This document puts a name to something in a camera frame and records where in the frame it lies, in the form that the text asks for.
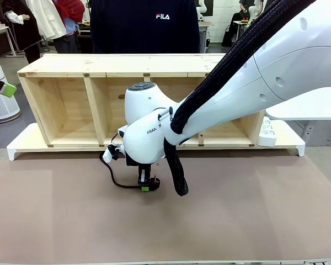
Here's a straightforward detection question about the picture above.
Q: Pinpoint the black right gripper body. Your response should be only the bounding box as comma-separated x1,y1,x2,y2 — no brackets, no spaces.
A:
125,155,153,168

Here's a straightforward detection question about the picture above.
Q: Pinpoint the black power plug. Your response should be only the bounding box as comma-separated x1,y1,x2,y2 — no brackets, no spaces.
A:
150,176,163,192

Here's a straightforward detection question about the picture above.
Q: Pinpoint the black power cable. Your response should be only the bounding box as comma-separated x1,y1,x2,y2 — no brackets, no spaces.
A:
99,151,143,189

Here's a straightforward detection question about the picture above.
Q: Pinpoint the brown table mat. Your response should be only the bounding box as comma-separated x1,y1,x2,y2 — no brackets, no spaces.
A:
0,154,331,263

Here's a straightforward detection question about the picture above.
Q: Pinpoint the white lab table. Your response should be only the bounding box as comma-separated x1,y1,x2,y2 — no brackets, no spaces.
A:
0,24,25,58

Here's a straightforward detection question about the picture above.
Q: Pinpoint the mannequin in black coat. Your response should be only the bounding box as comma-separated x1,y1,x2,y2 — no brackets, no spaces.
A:
1,0,42,65

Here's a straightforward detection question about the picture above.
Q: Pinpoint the wooden four-compartment shelf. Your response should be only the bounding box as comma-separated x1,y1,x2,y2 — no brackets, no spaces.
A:
17,53,265,147

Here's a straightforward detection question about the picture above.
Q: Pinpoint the white coat on mannequin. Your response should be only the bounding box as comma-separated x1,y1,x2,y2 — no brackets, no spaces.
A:
30,0,67,41

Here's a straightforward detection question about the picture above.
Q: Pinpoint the person with red scarf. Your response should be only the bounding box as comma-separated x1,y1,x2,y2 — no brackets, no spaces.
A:
52,0,86,54

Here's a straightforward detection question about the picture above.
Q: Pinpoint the white power strip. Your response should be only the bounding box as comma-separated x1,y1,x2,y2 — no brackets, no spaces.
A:
257,115,278,147

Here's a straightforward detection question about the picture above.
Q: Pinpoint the person in dark sweater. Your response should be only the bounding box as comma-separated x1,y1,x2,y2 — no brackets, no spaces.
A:
90,0,201,54

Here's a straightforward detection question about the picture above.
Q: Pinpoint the seated person in black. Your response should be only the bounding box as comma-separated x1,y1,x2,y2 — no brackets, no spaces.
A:
221,0,255,48

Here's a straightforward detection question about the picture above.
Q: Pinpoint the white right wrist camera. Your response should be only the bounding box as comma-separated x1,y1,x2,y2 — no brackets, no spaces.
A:
103,144,125,163

